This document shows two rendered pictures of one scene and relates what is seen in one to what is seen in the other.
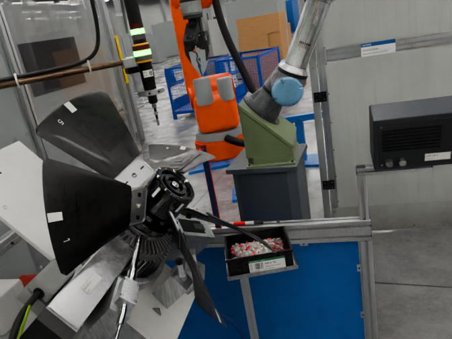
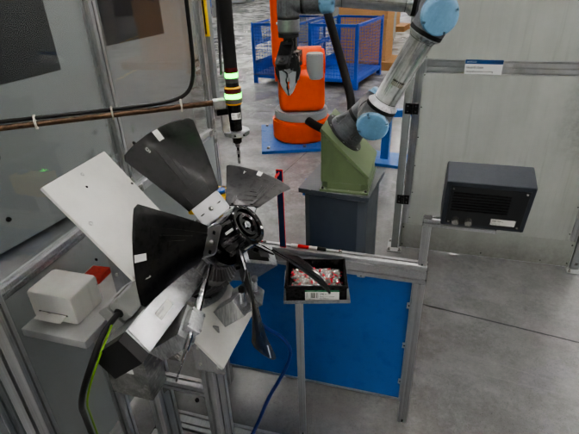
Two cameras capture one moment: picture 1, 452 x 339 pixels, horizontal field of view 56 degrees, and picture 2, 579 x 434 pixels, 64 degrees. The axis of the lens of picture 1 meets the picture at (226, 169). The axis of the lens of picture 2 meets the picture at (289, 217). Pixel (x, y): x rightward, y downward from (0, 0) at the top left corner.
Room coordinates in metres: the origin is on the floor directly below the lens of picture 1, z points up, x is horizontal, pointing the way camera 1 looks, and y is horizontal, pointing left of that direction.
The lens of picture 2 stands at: (-0.07, -0.02, 1.85)
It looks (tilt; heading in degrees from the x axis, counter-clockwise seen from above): 29 degrees down; 2
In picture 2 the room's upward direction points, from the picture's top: 2 degrees counter-clockwise
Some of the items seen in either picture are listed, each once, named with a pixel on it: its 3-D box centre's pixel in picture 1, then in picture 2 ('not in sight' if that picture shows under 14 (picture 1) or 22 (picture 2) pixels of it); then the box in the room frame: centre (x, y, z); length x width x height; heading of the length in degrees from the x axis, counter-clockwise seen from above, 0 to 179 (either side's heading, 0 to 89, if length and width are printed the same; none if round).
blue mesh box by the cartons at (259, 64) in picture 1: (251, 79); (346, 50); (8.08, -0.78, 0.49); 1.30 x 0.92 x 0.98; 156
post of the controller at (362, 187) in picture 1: (362, 192); (425, 240); (1.33, -0.45, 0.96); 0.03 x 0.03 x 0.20; 75
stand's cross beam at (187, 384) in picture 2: not in sight; (186, 384); (1.04, 0.40, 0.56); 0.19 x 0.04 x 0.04; 75
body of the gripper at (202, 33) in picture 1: (196, 31); (289, 50); (1.63, 0.02, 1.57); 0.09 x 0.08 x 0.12; 166
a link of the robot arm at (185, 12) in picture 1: (190, 9); (287, 26); (1.62, 0.02, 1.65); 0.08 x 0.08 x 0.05
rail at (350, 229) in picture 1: (246, 234); (308, 257); (1.44, -0.03, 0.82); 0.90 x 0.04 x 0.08; 75
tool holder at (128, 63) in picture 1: (143, 75); (231, 116); (1.11, 0.17, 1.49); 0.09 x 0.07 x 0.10; 110
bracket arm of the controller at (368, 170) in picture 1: (393, 167); (458, 224); (1.30, -0.55, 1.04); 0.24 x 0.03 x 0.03; 75
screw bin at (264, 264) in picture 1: (257, 251); (315, 279); (1.26, -0.06, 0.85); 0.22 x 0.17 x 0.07; 89
